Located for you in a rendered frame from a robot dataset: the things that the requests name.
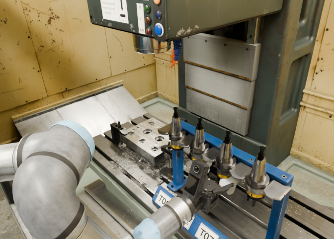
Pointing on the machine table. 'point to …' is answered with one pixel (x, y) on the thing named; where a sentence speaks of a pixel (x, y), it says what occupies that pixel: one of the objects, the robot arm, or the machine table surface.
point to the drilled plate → (156, 155)
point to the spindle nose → (149, 45)
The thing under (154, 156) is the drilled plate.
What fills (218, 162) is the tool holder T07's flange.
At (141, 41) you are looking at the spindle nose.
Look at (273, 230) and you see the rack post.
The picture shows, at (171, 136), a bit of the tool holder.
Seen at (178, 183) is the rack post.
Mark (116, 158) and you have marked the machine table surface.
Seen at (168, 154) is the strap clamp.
